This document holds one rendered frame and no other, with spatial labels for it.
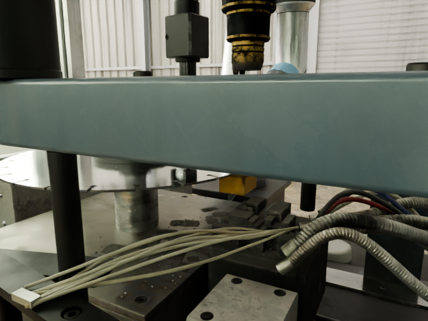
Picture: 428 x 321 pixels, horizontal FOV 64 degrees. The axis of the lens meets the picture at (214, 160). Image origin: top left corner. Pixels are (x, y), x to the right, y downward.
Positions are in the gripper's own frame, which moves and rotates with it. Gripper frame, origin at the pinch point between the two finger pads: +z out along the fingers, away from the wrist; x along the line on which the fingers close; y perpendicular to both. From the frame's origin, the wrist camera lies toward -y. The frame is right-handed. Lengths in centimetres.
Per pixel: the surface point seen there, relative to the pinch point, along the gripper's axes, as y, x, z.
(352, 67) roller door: 150, -252, -494
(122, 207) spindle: -0.2, 10.9, 17.9
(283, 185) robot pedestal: 10.5, -36.4, -31.6
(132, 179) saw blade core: -9.8, 19.3, 19.1
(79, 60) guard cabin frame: 49, 17, -16
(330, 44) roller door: 187, -214, -510
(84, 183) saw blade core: -7.1, 21.3, 22.2
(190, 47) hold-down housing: -8.5, 25.3, 2.7
